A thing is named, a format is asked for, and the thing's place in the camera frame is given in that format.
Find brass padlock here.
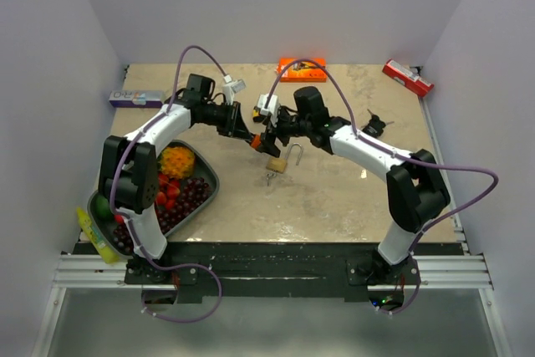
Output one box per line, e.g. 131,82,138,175
266,143,303,174

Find dark grape bunch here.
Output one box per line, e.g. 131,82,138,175
111,172,212,258

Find orange razor box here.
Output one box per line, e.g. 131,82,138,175
277,58,328,83

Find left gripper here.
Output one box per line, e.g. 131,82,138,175
201,100,253,141

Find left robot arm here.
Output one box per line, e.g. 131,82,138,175
98,74,254,283

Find grey fruit tray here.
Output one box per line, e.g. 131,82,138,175
88,140,220,259

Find purple cable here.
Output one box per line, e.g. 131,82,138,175
109,44,235,324
265,59,499,316

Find aluminium rail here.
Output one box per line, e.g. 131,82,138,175
52,252,495,291

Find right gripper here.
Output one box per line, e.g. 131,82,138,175
257,107,313,157

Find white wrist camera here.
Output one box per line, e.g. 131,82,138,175
222,74,246,105
257,94,280,126

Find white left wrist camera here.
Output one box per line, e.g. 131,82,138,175
222,74,246,105

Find orange padlock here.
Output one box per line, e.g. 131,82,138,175
249,135,262,150

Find purple white box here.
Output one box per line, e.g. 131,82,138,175
109,90,165,109

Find silver keys of brass padlock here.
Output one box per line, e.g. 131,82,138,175
266,171,278,186

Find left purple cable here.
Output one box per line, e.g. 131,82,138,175
109,44,235,324

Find green lime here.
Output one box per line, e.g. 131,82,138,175
94,194,114,221

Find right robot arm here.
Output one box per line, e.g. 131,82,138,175
257,86,451,284

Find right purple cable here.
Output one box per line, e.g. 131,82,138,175
265,59,499,316

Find black-headed keys of black padlock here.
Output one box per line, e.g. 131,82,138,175
367,109,393,127

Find black padlock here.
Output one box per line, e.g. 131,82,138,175
361,122,385,138

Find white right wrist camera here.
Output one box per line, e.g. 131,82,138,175
257,94,280,126

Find red box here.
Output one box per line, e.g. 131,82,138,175
382,59,435,98

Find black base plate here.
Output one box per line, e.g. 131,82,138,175
73,241,465,304

